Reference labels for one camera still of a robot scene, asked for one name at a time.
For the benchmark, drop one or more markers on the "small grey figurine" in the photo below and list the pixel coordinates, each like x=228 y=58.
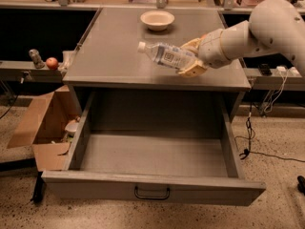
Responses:
x=36 y=59

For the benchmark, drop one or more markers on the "black remote on shelf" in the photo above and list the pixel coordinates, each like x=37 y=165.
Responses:
x=265 y=69

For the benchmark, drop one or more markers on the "open grey top drawer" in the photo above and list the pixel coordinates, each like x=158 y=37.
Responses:
x=155 y=140

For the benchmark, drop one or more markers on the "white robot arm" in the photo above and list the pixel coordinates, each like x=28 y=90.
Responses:
x=274 y=26

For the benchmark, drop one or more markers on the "grey cabinet counter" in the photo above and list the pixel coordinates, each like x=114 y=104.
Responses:
x=109 y=56

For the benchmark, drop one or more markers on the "red apple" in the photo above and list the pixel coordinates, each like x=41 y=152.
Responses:
x=52 y=63

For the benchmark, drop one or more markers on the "black drawer handle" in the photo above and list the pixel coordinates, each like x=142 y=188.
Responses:
x=152 y=194

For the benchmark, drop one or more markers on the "grey shelf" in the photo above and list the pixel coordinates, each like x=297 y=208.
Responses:
x=24 y=71
x=277 y=79

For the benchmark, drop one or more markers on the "blue plastic water bottle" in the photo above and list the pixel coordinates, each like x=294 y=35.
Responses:
x=167 y=55

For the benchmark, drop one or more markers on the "grey left side shelf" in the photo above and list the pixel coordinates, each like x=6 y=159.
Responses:
x=24 y=71

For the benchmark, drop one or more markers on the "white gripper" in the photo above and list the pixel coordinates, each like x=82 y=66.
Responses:
x=212 y=49

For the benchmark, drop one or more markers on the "white power adapter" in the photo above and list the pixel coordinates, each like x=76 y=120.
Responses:
x=281 y=69

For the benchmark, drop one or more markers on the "grey right side shelf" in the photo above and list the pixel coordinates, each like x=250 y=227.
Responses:
x=277 y=79

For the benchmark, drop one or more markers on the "white ceramic bowl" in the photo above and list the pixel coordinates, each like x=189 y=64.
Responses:
x=157 y=20

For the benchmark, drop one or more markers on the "brown cardboard box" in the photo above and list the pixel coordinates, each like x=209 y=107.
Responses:
x=45 y=127

